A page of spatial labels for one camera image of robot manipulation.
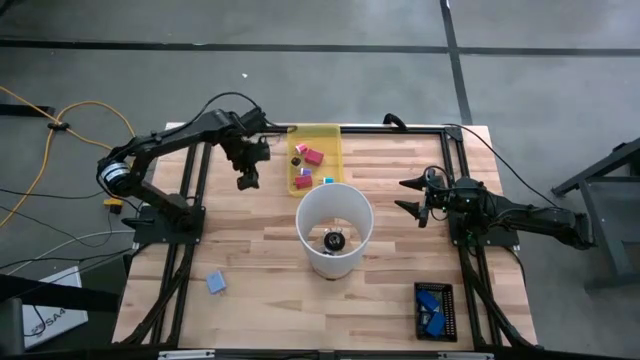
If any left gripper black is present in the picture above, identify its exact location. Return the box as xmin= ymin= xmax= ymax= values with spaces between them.
xmin=223 ymin=132 xmax=272 ymax=192

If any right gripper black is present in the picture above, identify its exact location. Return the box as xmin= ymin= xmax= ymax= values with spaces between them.
xmin=393 ymin=168 xmax=454 ymax=229

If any blue rectangular block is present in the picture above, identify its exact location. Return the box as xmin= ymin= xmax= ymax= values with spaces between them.
xmin=416 ymin=289 xmax=441 ymax=312
xmin=424 ymin=312 xmax=448 ymax=338

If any white shade wooden base lamp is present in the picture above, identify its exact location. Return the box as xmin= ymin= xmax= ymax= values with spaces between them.
xmin=295 ymin=182 xmax=375 ymax=281

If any yellow translucent plastic bin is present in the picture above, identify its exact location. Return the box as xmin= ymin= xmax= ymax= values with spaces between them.
xmin=286 ymin=123 xmax=346 ymax=198

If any black mesh tray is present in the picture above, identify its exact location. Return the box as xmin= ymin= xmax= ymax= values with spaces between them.
xmin=413 ymin=282 xmax=458 ymax=343

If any black metal table stand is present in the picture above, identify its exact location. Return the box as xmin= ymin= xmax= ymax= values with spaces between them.
xmin=552 ymin=137 xmax=640 ymax=291

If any black metal beam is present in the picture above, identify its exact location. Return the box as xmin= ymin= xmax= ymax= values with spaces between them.
xmin=0 ymin=273 xmax=121 ymax=314

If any white cardboard box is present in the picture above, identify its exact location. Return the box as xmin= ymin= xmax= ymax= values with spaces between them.
xmin=22 ymin=266 xmax=90 ymax=350

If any black aluminium table frame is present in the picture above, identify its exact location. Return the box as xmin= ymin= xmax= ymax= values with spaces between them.
xmin=112 ymin=122 xmax=541 ymax=360

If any black power cable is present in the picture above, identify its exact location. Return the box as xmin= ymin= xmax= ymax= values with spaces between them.
xmin=442 ymin=122 xmax=559 ymax=209

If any light blue wall charger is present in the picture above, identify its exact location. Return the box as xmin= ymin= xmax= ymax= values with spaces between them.
xmin=206 ymin=270 xmax=228 ymax=295

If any yellow extension cord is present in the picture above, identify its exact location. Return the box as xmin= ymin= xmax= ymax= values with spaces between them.
xmin=0 ymin=84 xmax=139 ymax=230

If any silver metal bracket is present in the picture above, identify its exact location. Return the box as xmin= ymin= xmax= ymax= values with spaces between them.
xmin=158 ymin=349 xmax=216 ymax=360
xmin=438 ymin=351 xmax=496 ymax=360

